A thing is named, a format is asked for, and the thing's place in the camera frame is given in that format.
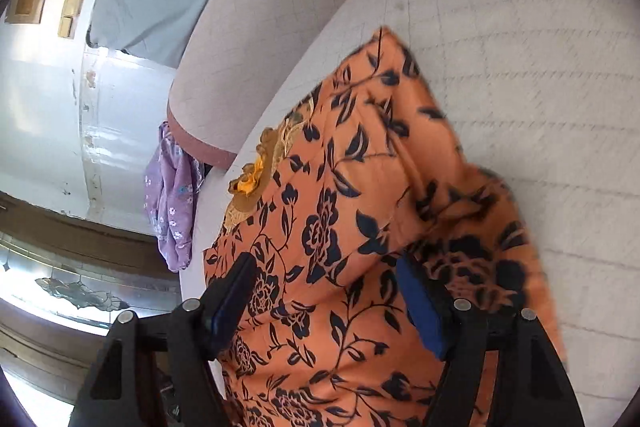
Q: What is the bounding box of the orange black floral garment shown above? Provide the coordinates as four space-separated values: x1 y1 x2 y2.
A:
202 26 568 427

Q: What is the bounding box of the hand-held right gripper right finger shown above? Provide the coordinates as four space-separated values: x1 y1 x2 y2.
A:
395 253 586 427

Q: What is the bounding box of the purple floral cloth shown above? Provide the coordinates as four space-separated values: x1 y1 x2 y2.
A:
144 121 205 273

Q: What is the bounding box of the beige bolster with reddish end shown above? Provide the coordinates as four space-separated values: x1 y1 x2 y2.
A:
166 0 416 168

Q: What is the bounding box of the small wooden wall frame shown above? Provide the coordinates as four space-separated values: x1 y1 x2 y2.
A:
57 0 86 38

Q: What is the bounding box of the beige checked mattress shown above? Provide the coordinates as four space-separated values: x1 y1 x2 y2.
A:
177 0 640 427

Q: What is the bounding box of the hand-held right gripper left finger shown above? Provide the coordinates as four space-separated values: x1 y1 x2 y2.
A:
75 252 261 427

